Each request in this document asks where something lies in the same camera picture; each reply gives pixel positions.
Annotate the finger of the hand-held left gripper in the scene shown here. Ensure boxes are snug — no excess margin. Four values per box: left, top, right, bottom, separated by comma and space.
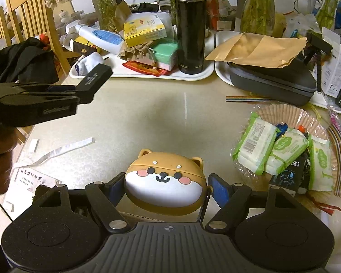
15, 83, 81, 95
38, 94, 82, 105

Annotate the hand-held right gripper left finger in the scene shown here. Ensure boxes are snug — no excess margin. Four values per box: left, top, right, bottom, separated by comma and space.
33, 172, 133, 234

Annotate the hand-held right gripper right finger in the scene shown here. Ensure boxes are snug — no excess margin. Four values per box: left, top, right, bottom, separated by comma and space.
206, 173, 302, 233

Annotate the small black rectangular box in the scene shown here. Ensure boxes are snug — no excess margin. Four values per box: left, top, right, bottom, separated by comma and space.
76, 64, 114, 104

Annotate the shiba dog shaped case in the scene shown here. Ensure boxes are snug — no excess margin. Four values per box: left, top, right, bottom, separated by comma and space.
125, 148, 205, 215

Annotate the person's left hand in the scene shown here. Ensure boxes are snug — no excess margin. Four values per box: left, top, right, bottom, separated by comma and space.
0, 125, 18, 197

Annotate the white rolled sock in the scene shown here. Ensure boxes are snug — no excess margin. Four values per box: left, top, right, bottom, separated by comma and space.
75, 51, 105, 77

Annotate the black cloth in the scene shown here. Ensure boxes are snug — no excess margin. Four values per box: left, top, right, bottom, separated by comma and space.
0, 37, 59, 85

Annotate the white paper strip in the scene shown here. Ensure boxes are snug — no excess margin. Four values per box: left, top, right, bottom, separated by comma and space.
15, 137, 95, 169

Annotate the black and yellow box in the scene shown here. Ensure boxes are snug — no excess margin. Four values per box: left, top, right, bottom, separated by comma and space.
69, 36, 99, 56

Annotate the large green wipes packet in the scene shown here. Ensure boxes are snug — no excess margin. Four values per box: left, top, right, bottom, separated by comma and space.
232, 112, 281, 176

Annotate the white lotion bottle blue label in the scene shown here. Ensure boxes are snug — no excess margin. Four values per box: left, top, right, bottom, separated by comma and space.
66, 24, 125, 55

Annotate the black packet with blue figure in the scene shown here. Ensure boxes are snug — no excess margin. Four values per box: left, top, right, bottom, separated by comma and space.
268, 153, 310, 197

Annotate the printed paper sheet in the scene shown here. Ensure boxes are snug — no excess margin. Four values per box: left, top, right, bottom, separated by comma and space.
5, 168, 61, 206

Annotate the slim green wipes packet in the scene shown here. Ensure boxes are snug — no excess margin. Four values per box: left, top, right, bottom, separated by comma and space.
265, 128, 310, 176

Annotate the red packet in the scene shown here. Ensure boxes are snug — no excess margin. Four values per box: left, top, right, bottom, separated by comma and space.
122, 60, 170, 77

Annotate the crinkled brown paper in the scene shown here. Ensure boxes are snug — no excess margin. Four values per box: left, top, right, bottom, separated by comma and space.
114, 4, 156, 62

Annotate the glass vase with brown stems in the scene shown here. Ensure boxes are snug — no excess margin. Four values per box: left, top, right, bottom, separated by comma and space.
83, 0, 118, 34

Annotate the fluted paper plate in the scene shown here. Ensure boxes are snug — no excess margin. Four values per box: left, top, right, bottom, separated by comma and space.
235, 104, 339, 200

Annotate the yellow cardboard box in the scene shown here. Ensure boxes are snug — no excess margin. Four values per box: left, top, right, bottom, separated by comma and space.
123, 20, 168, 48

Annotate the green white leaf print packet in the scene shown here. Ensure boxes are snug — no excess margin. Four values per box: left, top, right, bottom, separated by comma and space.
308, 134, 335, 192

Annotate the green and pink box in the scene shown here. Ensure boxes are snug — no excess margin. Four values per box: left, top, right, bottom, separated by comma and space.
151, 41, 178, 71

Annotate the dark grey zip case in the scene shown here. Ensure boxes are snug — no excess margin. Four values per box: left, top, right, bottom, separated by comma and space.
226, 55, 318, 107

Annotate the glass vase with green stems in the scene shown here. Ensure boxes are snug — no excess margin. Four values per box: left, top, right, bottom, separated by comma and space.
166, 0, 177, 25

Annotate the brown paper envelope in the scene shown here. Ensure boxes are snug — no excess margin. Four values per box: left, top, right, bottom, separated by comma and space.
204, 32, 308, 69

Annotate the black thermos bottle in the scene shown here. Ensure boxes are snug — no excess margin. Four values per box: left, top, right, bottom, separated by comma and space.
173, 0, 208, 75

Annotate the white product box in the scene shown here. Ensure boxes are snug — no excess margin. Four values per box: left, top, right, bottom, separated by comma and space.
321, 27, 341, 98

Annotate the black webcam on tripod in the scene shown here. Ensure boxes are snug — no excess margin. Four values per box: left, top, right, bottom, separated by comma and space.
305, 30, 333, 93

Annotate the glass vase with dried flowers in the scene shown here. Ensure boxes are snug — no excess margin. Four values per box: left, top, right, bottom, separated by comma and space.
238, 0, 275, 36

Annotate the glass vase with bamboo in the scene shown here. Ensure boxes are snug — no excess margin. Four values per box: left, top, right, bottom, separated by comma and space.
315, 0, 341, 32

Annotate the rainbow ribbon cable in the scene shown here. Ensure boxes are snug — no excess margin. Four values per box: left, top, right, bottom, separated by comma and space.
225, 95, 271, 103

